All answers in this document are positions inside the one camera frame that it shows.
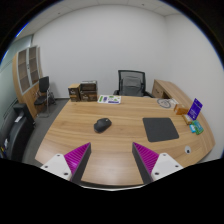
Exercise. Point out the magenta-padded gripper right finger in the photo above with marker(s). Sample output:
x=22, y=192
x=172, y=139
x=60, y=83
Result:
x=147, y=157

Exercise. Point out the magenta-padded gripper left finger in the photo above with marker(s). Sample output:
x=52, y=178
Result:
x=76, y=156

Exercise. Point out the black computer mouse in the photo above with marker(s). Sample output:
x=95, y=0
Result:
x=102, y=125

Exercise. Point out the dark grey mouse pad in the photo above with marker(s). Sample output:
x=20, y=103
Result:
x=160, y=129

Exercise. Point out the blue packet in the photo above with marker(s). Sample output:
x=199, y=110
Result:
x=192, y=128

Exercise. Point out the small tan box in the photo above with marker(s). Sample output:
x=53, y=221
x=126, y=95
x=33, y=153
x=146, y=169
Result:
x=187, y=119

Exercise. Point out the round grey printed disc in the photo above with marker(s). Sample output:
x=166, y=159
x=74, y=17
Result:
x=163, y=103

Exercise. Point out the orange cardboard box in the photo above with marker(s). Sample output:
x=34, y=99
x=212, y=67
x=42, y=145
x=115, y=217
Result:
x=180, y=109

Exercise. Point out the green packet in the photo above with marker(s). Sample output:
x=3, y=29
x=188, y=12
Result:
x=198, y=127

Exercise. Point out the white paper sheet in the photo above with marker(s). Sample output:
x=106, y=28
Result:
x=174, y=102

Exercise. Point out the small brown cardboard box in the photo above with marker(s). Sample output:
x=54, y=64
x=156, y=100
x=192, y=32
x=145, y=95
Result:
x=74, y=93

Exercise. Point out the black leather office chair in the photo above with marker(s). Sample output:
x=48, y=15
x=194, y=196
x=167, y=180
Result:
x=18, y=131

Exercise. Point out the white sticker sheet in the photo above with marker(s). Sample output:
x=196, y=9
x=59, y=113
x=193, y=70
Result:
x=109, y=99

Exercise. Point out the purple standing card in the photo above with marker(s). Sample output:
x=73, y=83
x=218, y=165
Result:
x=195, y=109

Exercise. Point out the dark printed cardboard box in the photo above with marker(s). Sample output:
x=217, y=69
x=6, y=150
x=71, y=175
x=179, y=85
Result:
x=88, y=85

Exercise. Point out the wooden side desk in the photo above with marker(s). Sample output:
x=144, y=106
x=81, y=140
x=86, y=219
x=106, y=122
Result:
x=166, y=87

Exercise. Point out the black mesh office chair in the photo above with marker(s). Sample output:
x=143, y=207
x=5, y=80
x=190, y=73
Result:
x=132, y=85

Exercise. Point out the small black visitor chair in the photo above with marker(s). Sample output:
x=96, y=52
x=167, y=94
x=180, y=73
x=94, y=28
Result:
x=43, y=87

